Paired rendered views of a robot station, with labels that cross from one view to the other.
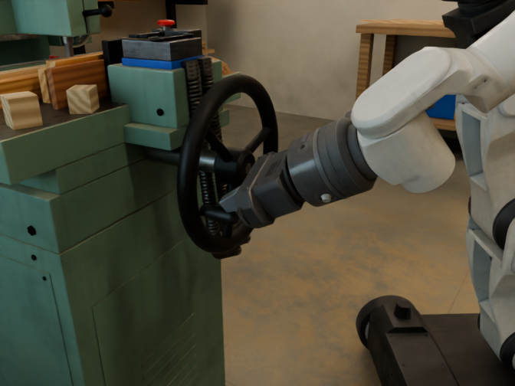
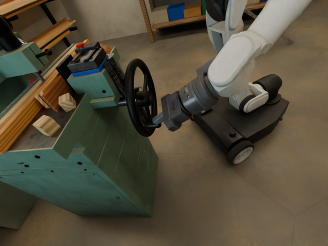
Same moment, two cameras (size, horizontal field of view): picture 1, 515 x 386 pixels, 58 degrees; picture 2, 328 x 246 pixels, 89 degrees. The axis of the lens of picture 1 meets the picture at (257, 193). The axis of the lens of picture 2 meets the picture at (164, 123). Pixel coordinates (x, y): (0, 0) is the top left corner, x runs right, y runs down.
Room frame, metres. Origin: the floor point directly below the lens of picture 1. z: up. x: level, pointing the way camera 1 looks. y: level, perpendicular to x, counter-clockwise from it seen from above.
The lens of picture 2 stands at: (0.19, 0.08, 1.18)
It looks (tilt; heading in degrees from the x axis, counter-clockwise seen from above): 46 degrees down; 350
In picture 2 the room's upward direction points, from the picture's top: 19 degrees counter-clockwise
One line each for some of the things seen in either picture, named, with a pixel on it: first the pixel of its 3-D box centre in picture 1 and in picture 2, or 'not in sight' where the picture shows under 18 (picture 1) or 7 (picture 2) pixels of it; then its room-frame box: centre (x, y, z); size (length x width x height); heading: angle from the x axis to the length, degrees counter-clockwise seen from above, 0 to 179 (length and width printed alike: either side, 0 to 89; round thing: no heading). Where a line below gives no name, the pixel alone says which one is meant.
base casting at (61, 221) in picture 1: (44, 154); (53, 120); (0.93, 0.45, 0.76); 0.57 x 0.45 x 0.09; 62
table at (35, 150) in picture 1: (132, 109); (85, 89); (0.85, 0.23, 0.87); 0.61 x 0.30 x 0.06; 152
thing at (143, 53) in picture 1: (168, 44); (88, 56); (0.81, 0.15, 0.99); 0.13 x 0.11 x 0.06; 152
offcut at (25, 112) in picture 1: (21, 109); (47, 125); (0.63, 0.32, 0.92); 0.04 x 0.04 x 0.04; 41
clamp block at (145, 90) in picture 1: (168, 89); (98, 76); (0.81, 0.15, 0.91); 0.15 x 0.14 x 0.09; 152
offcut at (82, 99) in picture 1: (83, 99); (67, 102); (0.72, 0.27, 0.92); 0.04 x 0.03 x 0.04; 2
